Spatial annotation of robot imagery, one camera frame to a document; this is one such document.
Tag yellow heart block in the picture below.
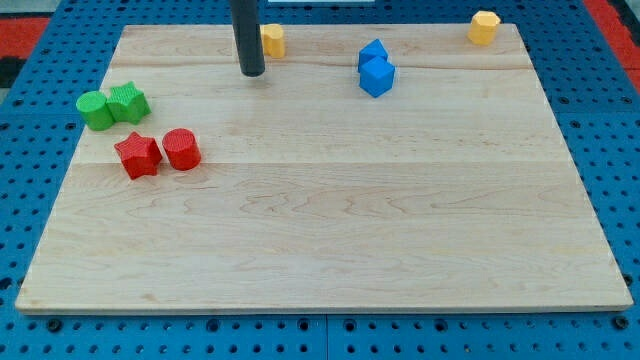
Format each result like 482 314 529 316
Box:
260 23 286 59

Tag wooden board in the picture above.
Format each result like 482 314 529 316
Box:
15 24 633 315

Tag blue cube block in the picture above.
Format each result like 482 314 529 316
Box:
359 57 396 98

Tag blue triangle block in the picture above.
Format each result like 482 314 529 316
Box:
357 38 388 71

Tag red cylinder block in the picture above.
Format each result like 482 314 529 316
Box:
162 128 201 171

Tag red star block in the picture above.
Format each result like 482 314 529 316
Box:
114 132 162 180

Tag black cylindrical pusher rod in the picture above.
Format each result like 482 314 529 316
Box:
229 0 265 77

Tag green star block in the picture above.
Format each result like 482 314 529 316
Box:
106 81 151 125

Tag yellow hexagon block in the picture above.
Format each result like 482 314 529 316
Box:
467 10 501 46

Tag green cylinder block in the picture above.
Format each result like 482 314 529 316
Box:
76 91 115 131

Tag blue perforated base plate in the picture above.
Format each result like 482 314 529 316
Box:
1 0 639 359

